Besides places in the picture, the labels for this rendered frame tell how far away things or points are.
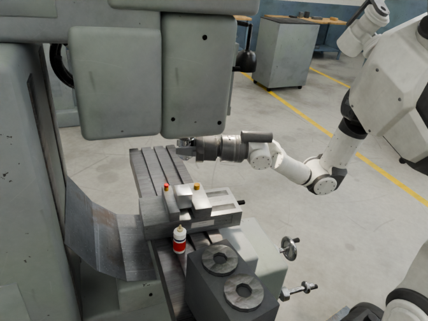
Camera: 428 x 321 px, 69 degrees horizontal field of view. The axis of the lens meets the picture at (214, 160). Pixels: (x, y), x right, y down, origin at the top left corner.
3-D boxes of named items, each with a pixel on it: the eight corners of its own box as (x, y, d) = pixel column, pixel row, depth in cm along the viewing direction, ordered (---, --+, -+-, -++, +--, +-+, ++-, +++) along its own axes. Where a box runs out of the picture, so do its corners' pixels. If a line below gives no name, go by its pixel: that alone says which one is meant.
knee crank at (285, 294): (312, 282, 151) (315, 274, 148) (320, 293, 146) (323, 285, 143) (273, 293, 143) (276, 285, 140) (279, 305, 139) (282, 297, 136)
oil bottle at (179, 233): (183, 243, 105) (185, 219, 99) (186, 252, 102) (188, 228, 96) (171, 246, 104) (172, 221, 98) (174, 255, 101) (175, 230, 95)
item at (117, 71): (146, 101, 98) (143, 11, 85) (162, 137, 79) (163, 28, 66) (81, 104, 92) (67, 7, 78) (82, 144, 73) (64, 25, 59)
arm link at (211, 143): (196, 125, 101) (233, 127, 102) (195, 151, 106) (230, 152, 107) (196, 144, 90) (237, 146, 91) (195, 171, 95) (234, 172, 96)
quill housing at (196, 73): (204, 109, 105) (212, 4, 88) (227, 138, 89) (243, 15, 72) (147, 113, 98) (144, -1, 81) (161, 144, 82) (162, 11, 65)
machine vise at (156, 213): (226, 200, 127) (229, 178, 121) (240, 225, 115) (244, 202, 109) (139, 212, 116) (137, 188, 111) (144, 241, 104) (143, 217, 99)
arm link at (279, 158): (242, 140, 104) (271, 156, 110) (245, 158, 97) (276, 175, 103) (255, 127, 100) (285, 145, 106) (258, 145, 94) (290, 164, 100)
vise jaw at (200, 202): (199, 190, 120) (200, 181, 118) (211, 216, 108) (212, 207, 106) (184, 192, 118) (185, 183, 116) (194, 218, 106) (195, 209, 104)
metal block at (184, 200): (187, 197, 114) (188, 183, 111) (191, 207, 109) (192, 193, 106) (173, 199, 112) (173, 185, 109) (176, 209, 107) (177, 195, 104)
